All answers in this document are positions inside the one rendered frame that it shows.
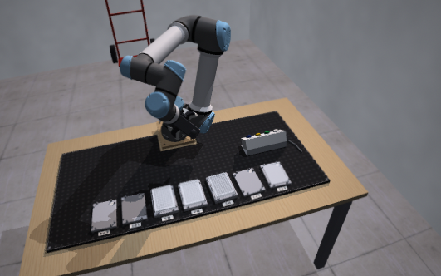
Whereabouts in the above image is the white control panel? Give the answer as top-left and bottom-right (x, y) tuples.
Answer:
(241, 130), (302, 156)

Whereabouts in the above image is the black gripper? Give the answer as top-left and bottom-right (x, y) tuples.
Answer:
(168, 108), (198, 140)

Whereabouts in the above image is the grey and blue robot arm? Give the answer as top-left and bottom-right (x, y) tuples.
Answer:
(120, 15), (231, 142)

